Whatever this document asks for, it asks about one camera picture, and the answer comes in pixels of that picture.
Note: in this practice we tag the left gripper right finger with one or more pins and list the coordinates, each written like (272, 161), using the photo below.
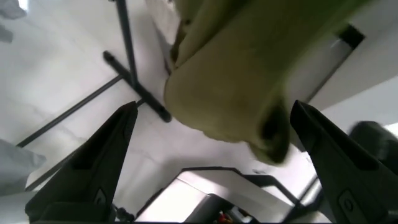
(332, 174)

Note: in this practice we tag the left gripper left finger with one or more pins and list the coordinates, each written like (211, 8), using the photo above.
(90, 186)

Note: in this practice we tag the olive green garment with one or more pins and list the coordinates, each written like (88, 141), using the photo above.
(224, 77)

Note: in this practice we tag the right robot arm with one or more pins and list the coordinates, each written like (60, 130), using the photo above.
(373, 140)

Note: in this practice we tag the black clothes rack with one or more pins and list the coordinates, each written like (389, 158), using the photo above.
(126, 31)

